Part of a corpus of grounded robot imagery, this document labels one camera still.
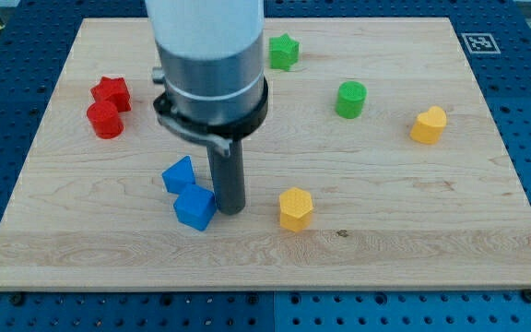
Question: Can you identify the black clamp ring mount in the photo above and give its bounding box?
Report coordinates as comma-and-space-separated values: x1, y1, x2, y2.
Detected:
153, 77, 268, 158

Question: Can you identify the white fiducial marker tag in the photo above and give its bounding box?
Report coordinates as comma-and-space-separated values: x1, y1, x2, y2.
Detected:
461, 32, 501, 54

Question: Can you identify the red star block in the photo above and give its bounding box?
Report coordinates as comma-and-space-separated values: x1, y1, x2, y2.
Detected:
90, 77, 131, 113

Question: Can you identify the blue triangle block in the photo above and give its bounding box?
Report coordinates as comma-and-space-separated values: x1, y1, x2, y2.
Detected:
161, 156, 195, 194

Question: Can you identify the light wooden board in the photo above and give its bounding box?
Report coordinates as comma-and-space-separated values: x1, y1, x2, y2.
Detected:
0, 18, 531, 292

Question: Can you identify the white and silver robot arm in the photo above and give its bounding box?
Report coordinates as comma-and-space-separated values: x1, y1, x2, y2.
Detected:
145, 0, 268, 215

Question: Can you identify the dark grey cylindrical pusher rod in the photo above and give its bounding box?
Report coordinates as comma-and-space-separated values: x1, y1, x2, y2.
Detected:
207, 140, 245, 215

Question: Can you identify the red cylinder block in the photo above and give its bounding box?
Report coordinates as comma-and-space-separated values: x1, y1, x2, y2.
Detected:
86, 101, 124, 139

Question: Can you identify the green cylinder block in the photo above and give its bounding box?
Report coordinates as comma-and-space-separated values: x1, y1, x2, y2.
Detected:
335, 81, 367, 119

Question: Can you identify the blue cube block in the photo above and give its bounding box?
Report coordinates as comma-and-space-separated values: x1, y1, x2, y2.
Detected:
173, 184, 217, 231

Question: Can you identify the yellow heart block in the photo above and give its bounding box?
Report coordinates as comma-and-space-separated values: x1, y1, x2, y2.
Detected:
409, 106, 447, 145

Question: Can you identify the green star block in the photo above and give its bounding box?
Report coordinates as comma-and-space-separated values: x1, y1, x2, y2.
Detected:
269, 33, 300, 71

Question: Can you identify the yellow hexagon block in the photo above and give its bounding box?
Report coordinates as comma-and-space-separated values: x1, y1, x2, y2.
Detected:
278, 187, 313, 232

